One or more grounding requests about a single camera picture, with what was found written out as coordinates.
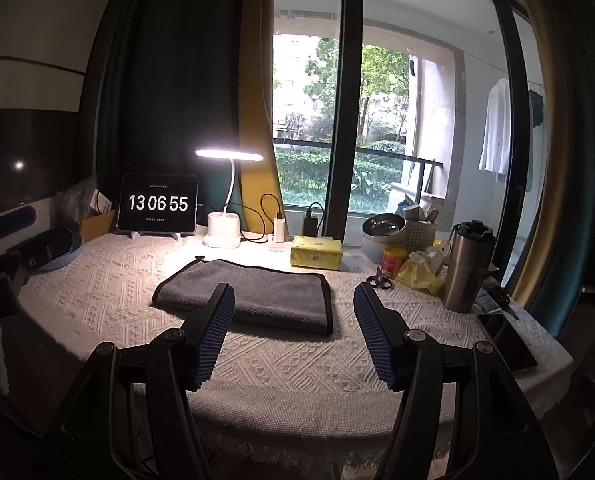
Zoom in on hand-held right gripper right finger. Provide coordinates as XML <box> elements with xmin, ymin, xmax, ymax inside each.
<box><xmin>353</xmin><ymin>282</ymin><xmax>561</xmax><ymax>480</ymax></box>

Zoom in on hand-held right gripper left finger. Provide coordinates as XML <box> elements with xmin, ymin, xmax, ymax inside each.
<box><xmin>46</xmin><ymin>282</ymin><xmax>236</xmax><ymax>480</ymax></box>

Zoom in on grey towel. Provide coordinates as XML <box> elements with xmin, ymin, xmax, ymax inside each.
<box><xmin>152</xmin><ymin>256</ymin><xmax>334</xmax><ymax>337</ymax></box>

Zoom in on black scissors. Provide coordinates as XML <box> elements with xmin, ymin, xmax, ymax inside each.
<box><xmin>366</xmin><ymin>266</ymin><xmax>394</xmax><ymax>291</ymax></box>

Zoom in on yellow lidded red can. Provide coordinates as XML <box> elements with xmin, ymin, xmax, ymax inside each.
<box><xmin>381</xmin><ymin>246</ymin><xmax>409</xmax><ymax>281</ymax></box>

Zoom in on yellow plastic bag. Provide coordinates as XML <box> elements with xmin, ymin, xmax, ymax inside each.
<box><xmin>396</xmin><ymin>250</ymin><xmax>451</xmax><ymax>297</ymax></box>

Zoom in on white textured tablecloth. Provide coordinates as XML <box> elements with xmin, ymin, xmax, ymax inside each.
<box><xmin>17</xmin><ymin>232</ymin><xmax>575</xmax><ymax>466</ymax></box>

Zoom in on yellow tissue pack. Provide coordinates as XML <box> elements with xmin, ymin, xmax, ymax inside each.
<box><xmin>290</xmin><ymin>235</ymin><xmax>344</xmax><ymax>270</ymax></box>

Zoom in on white desk lamp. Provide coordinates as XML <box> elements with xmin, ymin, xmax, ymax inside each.
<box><xmin>194</xmin><ymin>147</ymin><xmax>265</xmax><ymax>249</ymax></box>

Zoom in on stainless steel bowl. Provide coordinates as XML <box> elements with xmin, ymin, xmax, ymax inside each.
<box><xmin>361</xmin><ymin>213</ymin><xmax>407</xmax><ymax>250</ymax></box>

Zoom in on white power strip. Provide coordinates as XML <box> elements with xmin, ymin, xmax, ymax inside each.
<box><xmin>268</xmin><ymin>215</ymin><xmax>293</xmax><ymax>254</ymax></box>

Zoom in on white perforated basket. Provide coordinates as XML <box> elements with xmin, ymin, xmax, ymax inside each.
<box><xmin>403</xmin><ymin>220</ymin><xmax>438</xmax><ymax>256</ymax></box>

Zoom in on steel insulated tumbler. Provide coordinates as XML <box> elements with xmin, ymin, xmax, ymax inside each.
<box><xmin>443</xmin><ymin>220</ymin><xmax>495</xmax><ymax>313</ymax></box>

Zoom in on black power bank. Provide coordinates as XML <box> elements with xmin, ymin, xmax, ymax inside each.
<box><xmin>302</xmin><ymin>203</ymin><xmax>326</xmax><ymax>237</ymax></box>

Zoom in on black smartphone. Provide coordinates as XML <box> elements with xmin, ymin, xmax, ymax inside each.
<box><xmin>477</xmin><ymin>312</ymin><xmax>539</xmax><ymax>373</ymax></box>

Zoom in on tablet clock display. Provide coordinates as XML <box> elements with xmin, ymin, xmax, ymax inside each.
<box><xmin>118</xmin><ymin>174</ymin><xmax>200</xmax><ymax>234</ymax></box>

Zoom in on cardboard box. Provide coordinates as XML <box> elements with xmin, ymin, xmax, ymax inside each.
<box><xmin>78</xmin><ymin>208</ymin><xmax>118</xmax><ymax>242</ymax></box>

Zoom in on blue headset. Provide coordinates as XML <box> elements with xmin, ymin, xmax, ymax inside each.
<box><xmin>7</xmin><ymin>226</ymin><xmax>82</xmax><ymax>273</ymax></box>

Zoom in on yellow curtain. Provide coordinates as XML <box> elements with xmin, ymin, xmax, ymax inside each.
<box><xmin>240</xmin><ymin>0</ymin><xmax>284</xmax><ymax>233</ymax></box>

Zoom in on white hanging shirt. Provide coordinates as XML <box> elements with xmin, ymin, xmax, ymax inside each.
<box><xmin>478</xmin><ymin>77</ymin><xmax>513</xmax><ymax>176</ymax></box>

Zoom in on black television screen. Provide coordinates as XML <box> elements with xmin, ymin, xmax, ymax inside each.
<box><xmin>0</xmin><ymin>107</ymin><xmax>80</xmax><ymax>221</ymax></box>

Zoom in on dark green curtain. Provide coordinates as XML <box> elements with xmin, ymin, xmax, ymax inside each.
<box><xmin>80</xmin><ymin>0</ymin><xmax>248</xmax><ymax>211</ymax></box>

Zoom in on black charging cable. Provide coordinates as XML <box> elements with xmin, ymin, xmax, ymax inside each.
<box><xmin>240</xmin><ymin>192</ymin><xmax>285</xmax><ymax>243</ymax></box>

